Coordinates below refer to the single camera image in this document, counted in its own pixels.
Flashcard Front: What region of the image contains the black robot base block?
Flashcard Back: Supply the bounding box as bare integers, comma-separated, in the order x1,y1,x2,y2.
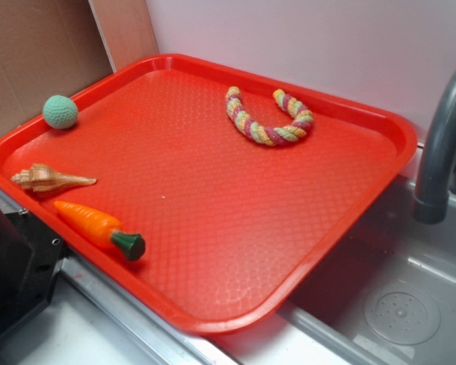
0,209,65,341

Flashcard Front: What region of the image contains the orange toy carrot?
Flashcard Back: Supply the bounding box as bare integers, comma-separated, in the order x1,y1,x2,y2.
53,201,147,262

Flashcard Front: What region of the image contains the red plastic tray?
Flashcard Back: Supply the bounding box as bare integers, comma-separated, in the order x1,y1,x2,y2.
0,55,417,335

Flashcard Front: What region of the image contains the green dimpled ball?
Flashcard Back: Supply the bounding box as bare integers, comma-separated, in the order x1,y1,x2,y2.
43,95,79,129

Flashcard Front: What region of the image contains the tan spiral seashell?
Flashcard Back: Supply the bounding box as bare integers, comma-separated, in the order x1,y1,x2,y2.
11,163,97,198

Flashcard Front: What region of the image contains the grey plastic sink basin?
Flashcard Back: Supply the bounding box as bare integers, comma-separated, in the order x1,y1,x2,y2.
215,178,456,364

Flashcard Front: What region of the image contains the brown cardboard panel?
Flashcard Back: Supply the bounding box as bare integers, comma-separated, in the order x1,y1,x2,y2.
0,1,112,137

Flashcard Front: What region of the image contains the grey toy faucet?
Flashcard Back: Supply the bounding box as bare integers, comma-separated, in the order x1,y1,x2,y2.
413,71,456,224

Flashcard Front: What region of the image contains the multicolour twisted rope toy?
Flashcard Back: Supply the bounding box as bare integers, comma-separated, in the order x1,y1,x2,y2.
225,86,314,147

